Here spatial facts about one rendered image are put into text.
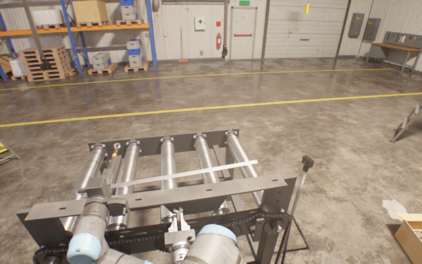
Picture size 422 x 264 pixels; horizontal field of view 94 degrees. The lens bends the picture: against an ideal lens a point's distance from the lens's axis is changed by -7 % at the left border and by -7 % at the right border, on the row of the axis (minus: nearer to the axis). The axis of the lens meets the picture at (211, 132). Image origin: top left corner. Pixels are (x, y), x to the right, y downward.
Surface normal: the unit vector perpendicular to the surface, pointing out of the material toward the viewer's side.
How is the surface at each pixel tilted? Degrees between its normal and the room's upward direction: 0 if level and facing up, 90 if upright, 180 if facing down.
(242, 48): 90
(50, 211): 0
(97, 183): 0
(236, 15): 90
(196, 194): 0
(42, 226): 90
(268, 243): 90
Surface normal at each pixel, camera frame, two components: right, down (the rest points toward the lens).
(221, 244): 0.47, -0.63
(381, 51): 0.19, 0.48
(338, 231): 0.00, -0.87
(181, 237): 0.09, -0.72
